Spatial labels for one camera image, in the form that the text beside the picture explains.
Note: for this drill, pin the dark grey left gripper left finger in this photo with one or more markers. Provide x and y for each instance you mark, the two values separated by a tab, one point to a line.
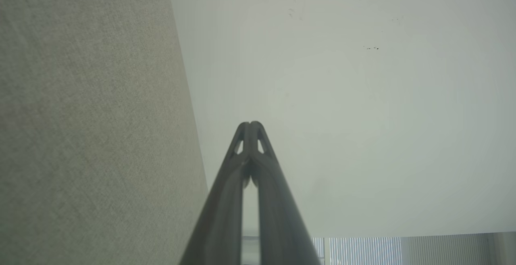
219	216

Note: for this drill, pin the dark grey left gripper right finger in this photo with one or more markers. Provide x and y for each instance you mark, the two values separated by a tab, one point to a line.
282	224

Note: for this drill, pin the white ribbed panel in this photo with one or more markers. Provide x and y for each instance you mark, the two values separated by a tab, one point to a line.
363	251

